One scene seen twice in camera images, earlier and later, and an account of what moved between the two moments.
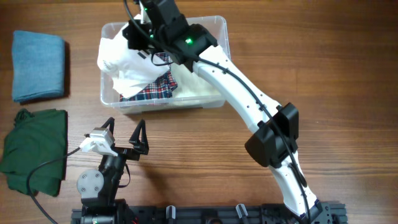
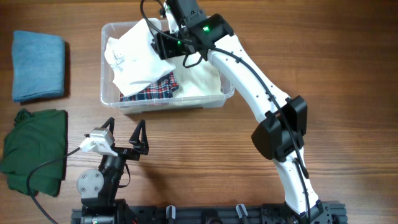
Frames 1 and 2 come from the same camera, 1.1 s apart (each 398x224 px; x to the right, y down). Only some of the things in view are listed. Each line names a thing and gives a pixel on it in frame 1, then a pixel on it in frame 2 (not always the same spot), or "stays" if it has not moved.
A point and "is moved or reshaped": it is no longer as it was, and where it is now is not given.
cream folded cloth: [191, 84] stays
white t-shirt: [127, 68] is moved or reshaped
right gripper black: [136, 35] to [166, 46]
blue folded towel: [38, 65] stays
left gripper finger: [111, 121] stays
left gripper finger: [139, 139] stays
